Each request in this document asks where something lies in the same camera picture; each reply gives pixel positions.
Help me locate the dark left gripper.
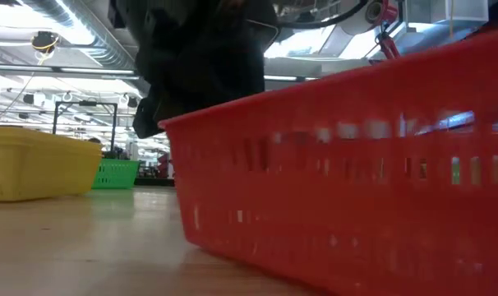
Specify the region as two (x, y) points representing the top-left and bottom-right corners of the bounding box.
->
(113, 0), (280, 140)

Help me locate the yellow plastic basket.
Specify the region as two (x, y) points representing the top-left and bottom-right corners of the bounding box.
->
(0, 125), (104, 203)

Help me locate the red plastic basket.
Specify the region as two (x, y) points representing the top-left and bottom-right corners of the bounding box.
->
(158, 27), (498, 296)

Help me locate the green plastic basket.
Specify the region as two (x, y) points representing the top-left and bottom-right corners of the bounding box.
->
(91, 158), (141, 191)

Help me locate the red clamp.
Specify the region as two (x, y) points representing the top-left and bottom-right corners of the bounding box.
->
(366, 0), (403, 62)

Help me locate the black background frame stand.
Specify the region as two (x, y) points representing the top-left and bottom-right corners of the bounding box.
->
(52, 100), (119, 154)

